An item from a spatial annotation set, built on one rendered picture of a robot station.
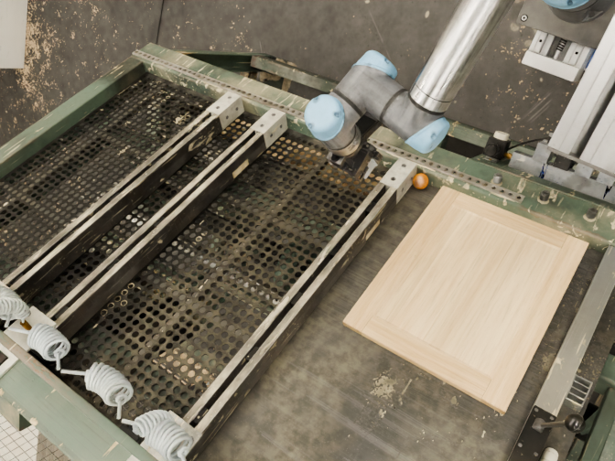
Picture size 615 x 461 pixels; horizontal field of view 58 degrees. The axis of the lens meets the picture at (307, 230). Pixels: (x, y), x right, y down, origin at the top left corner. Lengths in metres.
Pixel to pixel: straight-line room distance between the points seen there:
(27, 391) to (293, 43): 2.17
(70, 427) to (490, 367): 0.97
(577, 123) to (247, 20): 2.83
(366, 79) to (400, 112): 0.09
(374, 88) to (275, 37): 2.09
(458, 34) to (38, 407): 1.19
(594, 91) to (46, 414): 1.28
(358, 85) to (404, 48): 1.69
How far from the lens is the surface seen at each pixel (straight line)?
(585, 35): 1.50
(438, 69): 0.98
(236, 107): 2.08
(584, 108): 0.50
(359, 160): 1.22
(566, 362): 1.45
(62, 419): 1.43
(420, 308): 1.48
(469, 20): 0.95
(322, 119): 1.04
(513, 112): 2.59
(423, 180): 1.74
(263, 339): 1.42
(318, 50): 2.97
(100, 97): 2.36
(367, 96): 1.06
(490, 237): 1.65
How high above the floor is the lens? 2.52
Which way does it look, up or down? 54 degrees down
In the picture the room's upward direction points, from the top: 113 degrees counter-clockwise
